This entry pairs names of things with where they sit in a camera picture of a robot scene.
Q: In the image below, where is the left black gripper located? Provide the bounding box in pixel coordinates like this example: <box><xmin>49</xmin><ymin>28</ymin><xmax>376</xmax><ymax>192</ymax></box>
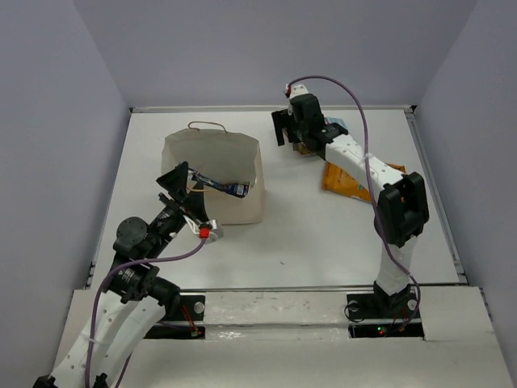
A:
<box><xmin>146</xmin><ymin>160</ymin><xmax>209</xmax><ymax>259</ymax></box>

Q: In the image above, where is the brown snack packet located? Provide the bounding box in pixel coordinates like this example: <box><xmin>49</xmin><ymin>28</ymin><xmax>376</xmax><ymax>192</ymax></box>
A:
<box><xmin>291</xmin><ymin>116</ymin><xmax>349</xmax><ymax>158</ymax></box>

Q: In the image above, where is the beige paper bag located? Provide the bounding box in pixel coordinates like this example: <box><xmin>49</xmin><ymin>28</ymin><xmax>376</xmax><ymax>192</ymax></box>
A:
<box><xmin>162</xmin><ymin>121</ymin><xmax>265</xmax><ymax>225</ymax></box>

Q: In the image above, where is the blue snack packet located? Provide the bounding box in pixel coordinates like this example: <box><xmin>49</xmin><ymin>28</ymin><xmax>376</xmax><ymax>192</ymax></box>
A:
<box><xmin>188</xmin><ymin>168</ymin><xmax>250</xmax><ymax>199</ymax></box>

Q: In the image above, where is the orange snack packet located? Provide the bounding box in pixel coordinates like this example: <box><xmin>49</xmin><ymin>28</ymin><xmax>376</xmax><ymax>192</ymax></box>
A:
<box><xmin>321</xmin><ymin>161</ymin><xmax>406</xmax><ymax>204</ymax></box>

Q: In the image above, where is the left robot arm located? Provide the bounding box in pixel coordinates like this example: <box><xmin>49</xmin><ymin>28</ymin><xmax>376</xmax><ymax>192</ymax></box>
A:
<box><xmin>34</xmin><ymin>162</ymin><xmax>216</xmax><ymax>387</ymax></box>

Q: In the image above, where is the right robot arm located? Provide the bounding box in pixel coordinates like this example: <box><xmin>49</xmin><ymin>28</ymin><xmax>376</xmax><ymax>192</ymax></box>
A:
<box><xmin>271</xmin><ymin>85</ymin><xmax>429</xmax><ymax>323</ymax></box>

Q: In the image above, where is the white front board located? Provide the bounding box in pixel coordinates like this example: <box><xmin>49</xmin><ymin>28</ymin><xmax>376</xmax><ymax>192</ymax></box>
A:
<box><xmin>52</xmin><ymin>286</ymin><xmax>512</xmax><ymax>387</ymax></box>

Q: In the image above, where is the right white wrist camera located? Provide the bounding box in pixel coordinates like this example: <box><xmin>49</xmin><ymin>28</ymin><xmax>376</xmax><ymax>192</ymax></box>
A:
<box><xmin>284</xmin><ymin>83</ymin><xmax>309</xmax><ymax>100</ymax></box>

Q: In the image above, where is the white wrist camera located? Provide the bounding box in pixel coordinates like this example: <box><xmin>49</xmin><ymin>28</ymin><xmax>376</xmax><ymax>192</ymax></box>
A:
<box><xmin>184</xmin><ymin>216</ymin><xmax>224</xmax><ymax>243</ymax></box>
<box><xmin>284</xmin><ymin>83</ymin><xmax>309</xmax><ymax>100</ymax></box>

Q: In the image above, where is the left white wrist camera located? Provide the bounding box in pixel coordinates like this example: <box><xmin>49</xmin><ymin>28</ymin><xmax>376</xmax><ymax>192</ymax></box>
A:
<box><xmin>184</xmin><ymin>216</ymin><xmax>224</xmax><ymax>243</ymax></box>

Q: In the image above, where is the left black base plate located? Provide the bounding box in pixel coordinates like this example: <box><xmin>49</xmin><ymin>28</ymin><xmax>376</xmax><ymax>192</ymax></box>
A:
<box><xmin>144</xmin><ymin>293</ymin><xmax>206</xmax><ymax>340</ymax></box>

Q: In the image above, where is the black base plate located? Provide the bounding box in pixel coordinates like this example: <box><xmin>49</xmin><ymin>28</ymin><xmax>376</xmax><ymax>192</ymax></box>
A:
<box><xmin>343</xmin><ymin>292</ymin><xmax>424</xmax><ymax>339</ymax></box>
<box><xmin>144</xmin><ymin>293</ymin><xmax>206</xmax><ymax>340</ymax></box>

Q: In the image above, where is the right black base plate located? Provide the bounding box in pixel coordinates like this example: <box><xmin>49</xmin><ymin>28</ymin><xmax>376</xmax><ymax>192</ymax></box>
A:
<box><xmin>343</xmin><ymin>292</ymin><xmax>424</xmax><ymax>339</ymax></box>

